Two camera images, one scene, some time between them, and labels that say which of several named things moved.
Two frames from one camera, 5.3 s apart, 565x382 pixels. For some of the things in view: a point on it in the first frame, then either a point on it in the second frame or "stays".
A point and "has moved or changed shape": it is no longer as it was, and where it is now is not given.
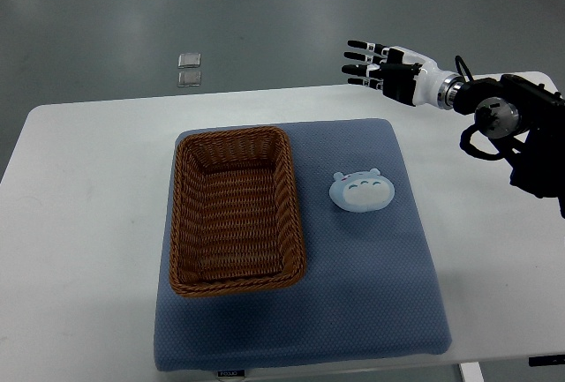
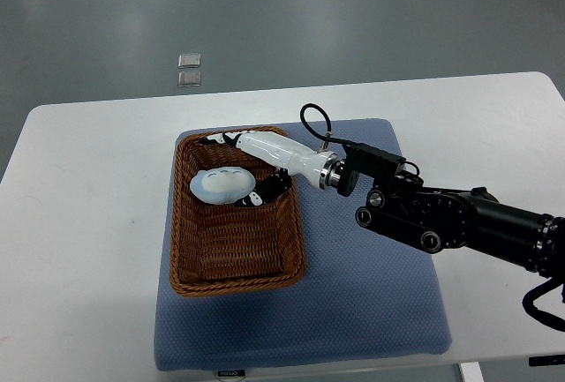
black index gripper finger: (370, 47) to (228, 140)
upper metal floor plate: (189, 60) stays
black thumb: (395, 71) to (267, 188)
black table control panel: (546, 360) stays
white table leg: (471, 371) stays
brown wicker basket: (236, 223) stays
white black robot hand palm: (433, 85) to (288, 154)
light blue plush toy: (361, 191) has moved or changed shape
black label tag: (231, 373) stays
